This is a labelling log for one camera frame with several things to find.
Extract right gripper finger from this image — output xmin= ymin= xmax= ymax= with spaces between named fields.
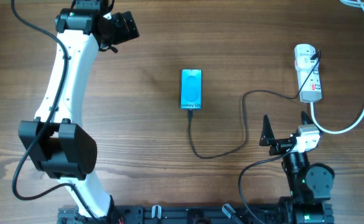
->
xmin=259 ymin=115 xmax=275 ymax=146
xmin=301 ymin=111 xmax=313 ymax=125

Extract white power strip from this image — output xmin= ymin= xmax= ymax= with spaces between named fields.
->
xmin=294 ymin=44 xmax=322 ymax=103

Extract black USB charging cable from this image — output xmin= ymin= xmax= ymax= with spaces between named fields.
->
xmin=187 ymin=49 xmax=322 ymax=160

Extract smartphone with cyan screen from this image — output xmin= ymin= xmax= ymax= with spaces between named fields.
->
xmin=180 ymin=69 xmax=202 ymax=110

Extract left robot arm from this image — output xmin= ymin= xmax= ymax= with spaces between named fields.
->
xmin=18 ymin=1 xmax=139 ymax=223

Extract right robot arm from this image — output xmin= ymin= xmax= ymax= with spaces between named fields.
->
xmin=259 ymin=112 xmax=335 ymax=224

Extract white charger plug adapter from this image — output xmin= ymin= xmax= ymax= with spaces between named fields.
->
xmin=295 ymin=55 xmax=318 ymax=72

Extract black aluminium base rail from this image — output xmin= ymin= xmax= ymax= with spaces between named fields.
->
xmin=57 ymin=203 xmax=335 ymax=224

